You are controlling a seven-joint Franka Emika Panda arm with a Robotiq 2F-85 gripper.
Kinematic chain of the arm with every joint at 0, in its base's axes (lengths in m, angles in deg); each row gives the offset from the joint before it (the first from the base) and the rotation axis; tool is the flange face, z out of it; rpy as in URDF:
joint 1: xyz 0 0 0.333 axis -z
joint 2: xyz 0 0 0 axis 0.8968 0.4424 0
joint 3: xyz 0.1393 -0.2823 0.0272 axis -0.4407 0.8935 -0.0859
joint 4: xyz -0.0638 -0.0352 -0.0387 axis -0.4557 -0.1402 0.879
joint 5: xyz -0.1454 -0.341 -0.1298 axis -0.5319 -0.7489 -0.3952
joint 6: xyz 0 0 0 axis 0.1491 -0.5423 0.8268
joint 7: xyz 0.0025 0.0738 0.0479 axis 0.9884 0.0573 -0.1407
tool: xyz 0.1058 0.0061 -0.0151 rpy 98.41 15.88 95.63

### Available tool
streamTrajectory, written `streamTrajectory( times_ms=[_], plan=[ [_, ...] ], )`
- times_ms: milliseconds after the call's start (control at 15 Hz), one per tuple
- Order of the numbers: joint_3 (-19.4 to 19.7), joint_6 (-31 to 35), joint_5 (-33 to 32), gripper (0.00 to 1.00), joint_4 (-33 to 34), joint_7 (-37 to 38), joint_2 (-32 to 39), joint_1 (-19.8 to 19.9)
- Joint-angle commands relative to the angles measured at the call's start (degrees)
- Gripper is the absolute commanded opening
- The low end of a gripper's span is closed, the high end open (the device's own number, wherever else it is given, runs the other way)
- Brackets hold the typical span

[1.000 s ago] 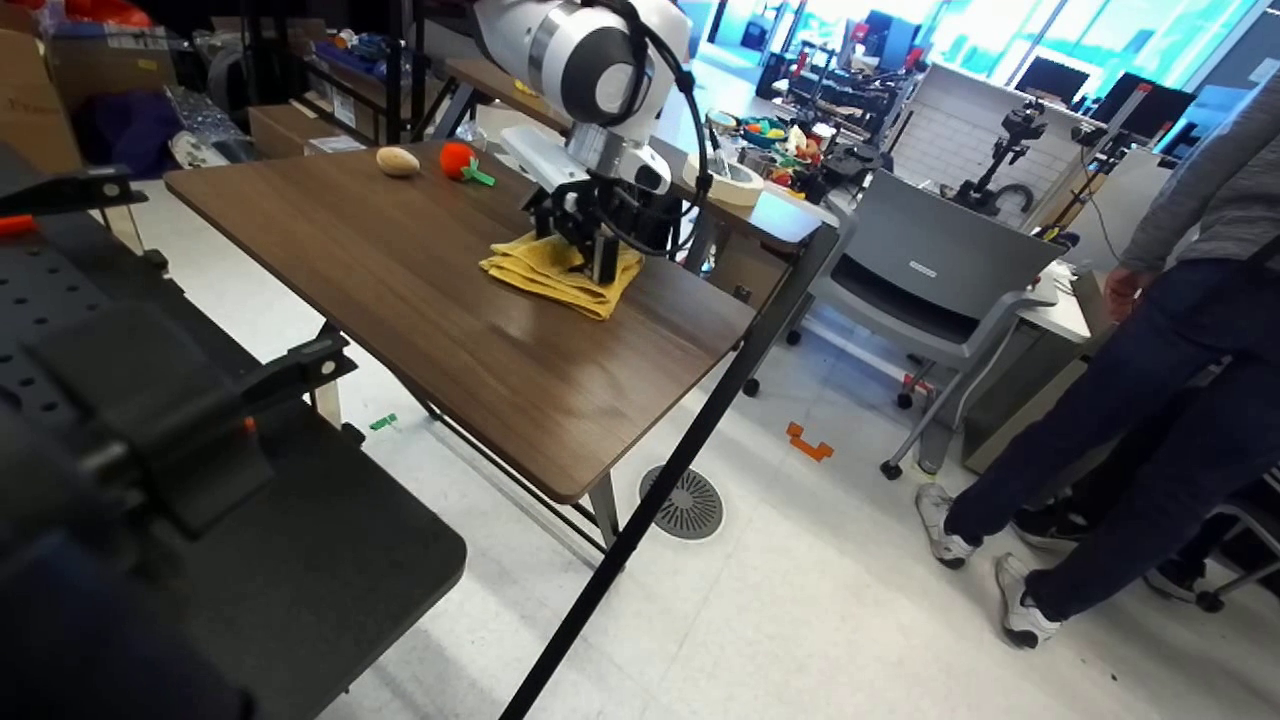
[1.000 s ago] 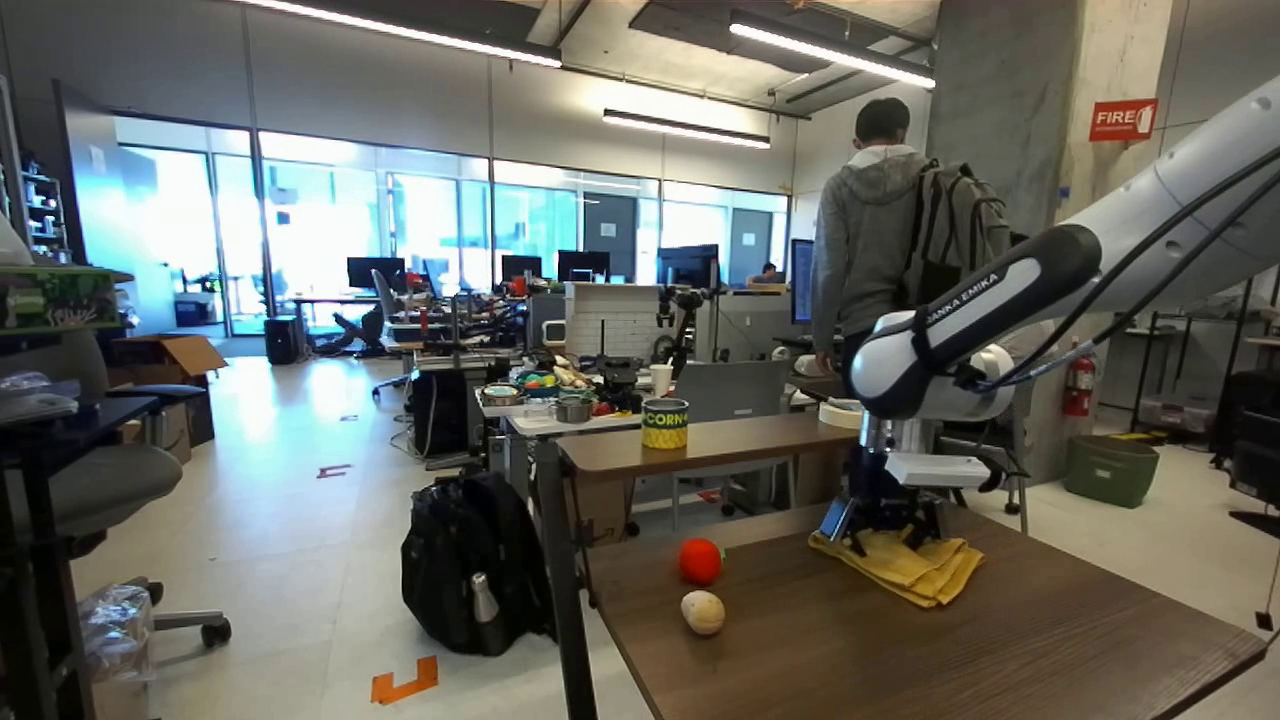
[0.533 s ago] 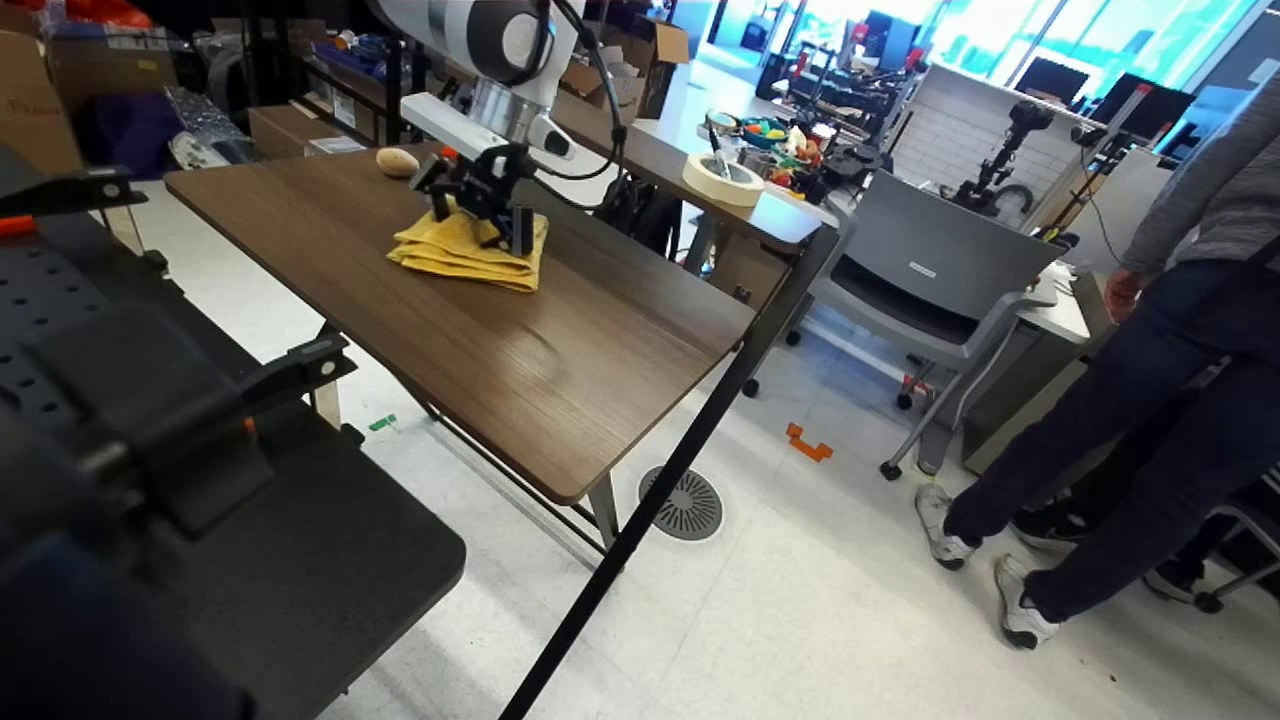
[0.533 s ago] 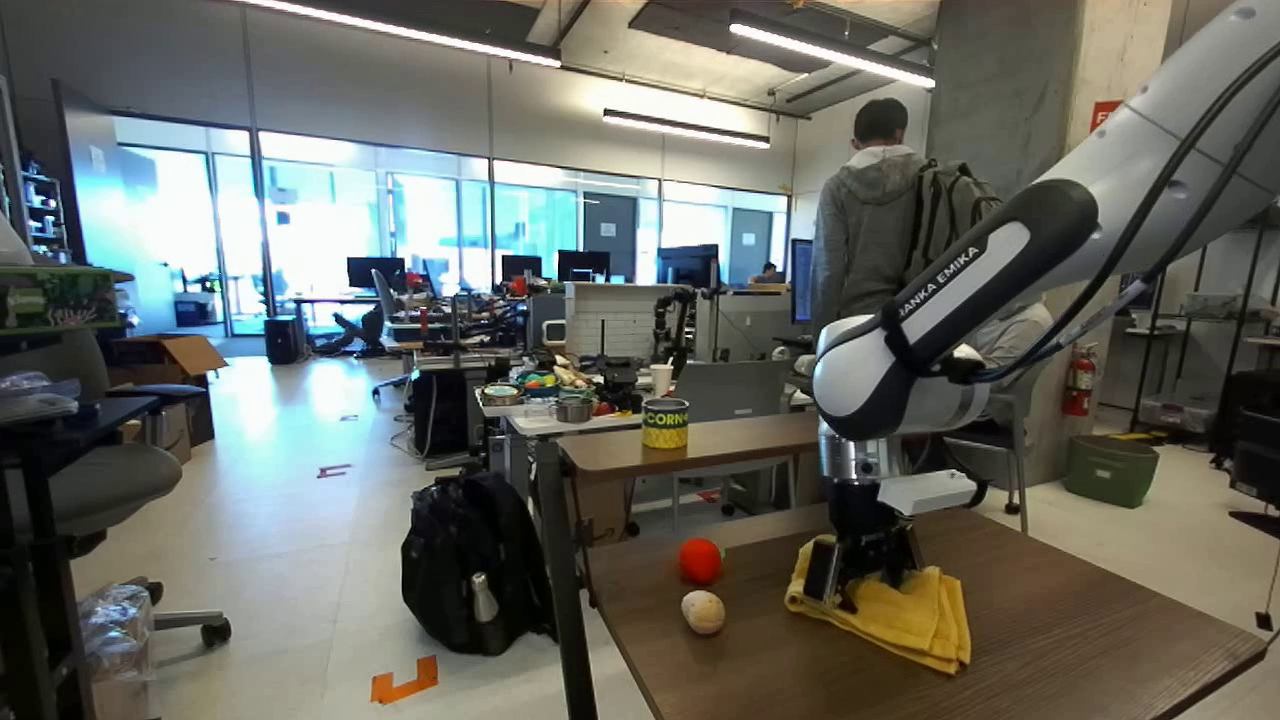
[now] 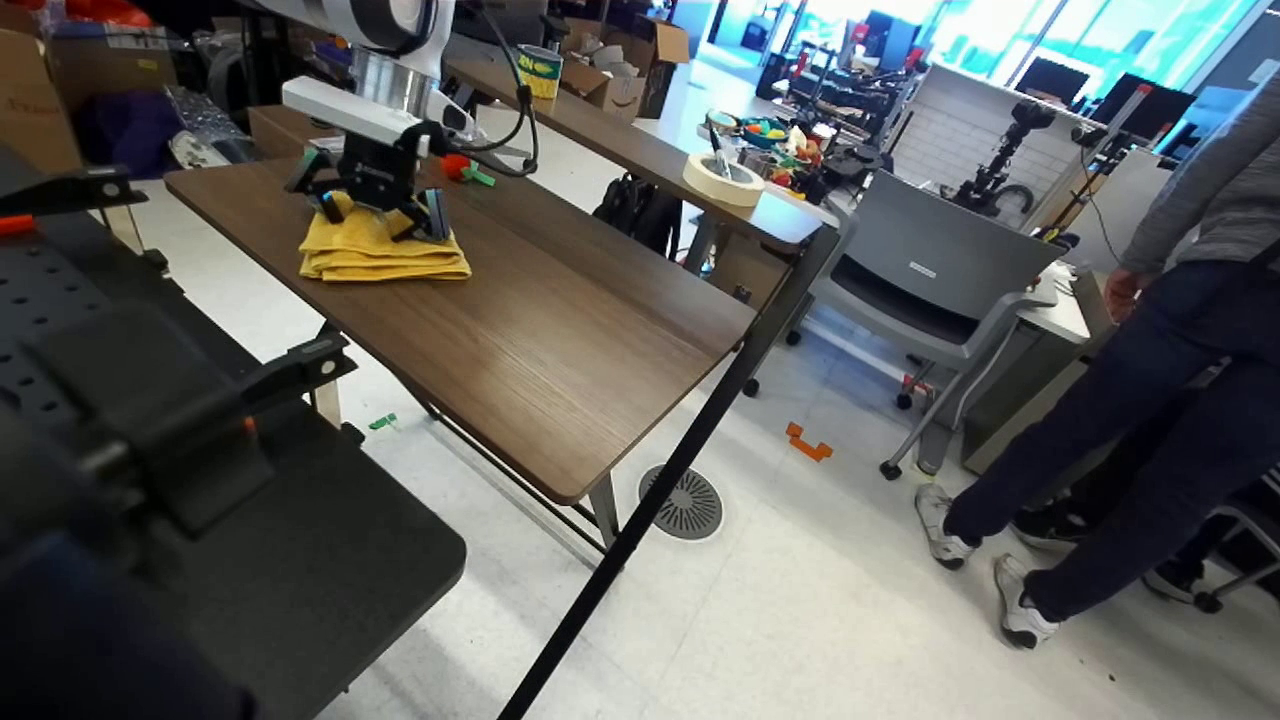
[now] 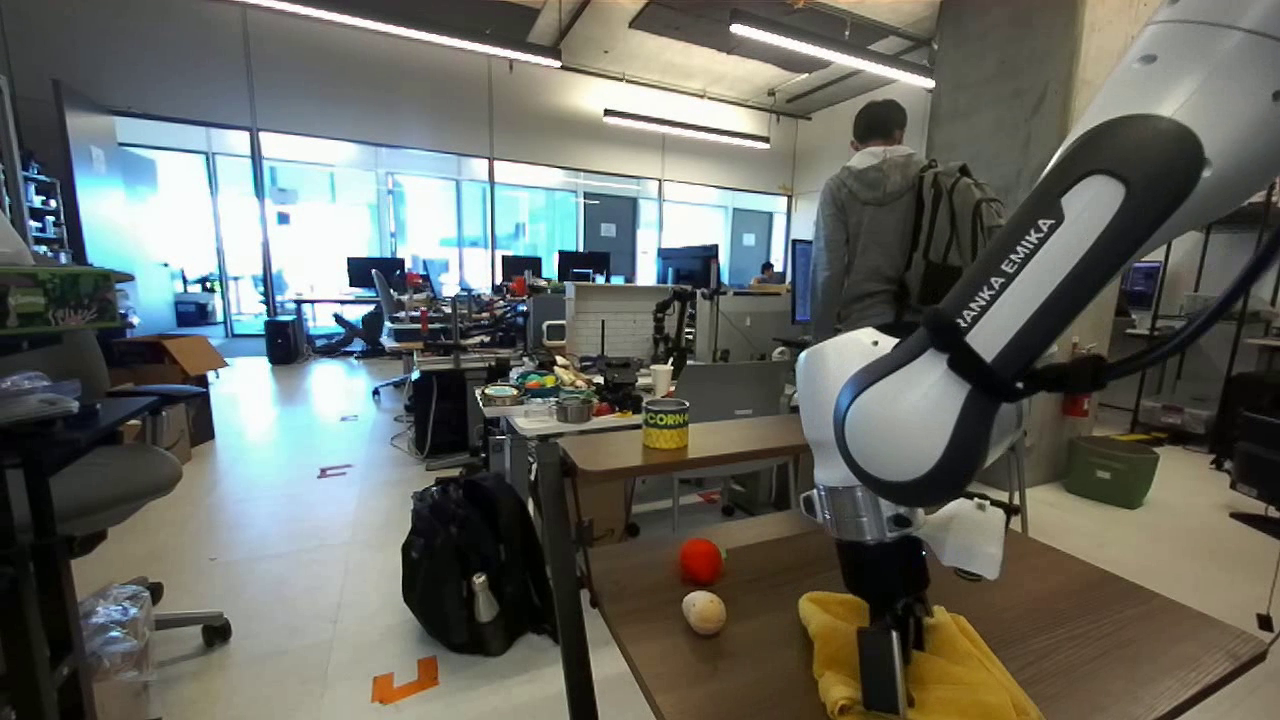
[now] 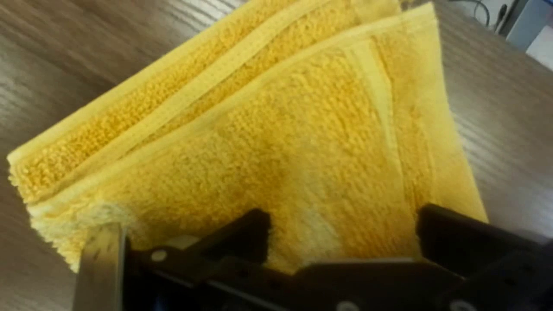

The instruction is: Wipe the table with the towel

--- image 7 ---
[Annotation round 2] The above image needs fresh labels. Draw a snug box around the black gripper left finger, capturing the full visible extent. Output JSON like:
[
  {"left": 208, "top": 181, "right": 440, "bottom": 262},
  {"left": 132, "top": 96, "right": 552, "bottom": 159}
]
[{"left": 72, "top": 223, "right": 130, "bottom": 311}]

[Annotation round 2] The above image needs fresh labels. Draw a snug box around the yellow towel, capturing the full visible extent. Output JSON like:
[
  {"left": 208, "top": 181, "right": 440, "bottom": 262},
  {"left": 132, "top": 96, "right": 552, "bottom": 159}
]
[{"left": 6, "top": 0, "right": 492, "bottom": 274}]

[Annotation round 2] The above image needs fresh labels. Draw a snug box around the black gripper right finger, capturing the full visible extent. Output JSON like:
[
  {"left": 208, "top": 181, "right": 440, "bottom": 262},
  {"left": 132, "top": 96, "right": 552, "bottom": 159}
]
[{"left": 417, "top": 202, "right": 553, "bottom": 311}]

